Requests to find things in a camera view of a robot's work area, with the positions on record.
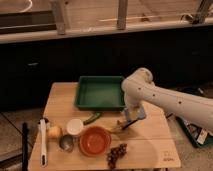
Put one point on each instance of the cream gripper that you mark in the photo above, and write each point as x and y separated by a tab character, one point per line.
130	114

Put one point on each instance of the blue sponge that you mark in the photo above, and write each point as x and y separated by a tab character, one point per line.
141	112

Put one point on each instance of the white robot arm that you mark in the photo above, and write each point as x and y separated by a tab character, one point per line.
140	86

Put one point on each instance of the green plastic tray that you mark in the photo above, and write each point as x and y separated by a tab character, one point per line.
100	93

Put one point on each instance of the wooden scrub brush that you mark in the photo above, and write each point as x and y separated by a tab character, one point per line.
125	125

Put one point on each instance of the green chili pepper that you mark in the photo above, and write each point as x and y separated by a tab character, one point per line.
93	118

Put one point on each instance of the bunch of dark grapes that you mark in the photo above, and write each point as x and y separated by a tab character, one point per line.
116	153

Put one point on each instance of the orange bowl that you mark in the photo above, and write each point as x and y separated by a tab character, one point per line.
94	141

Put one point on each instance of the white cup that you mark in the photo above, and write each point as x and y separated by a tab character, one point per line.
74	127

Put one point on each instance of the yellow onion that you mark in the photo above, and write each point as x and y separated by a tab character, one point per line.
54	132

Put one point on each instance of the black pole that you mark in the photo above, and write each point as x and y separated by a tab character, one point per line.
24	147

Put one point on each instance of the white handled utensil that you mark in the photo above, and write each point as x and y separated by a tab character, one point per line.
43	128

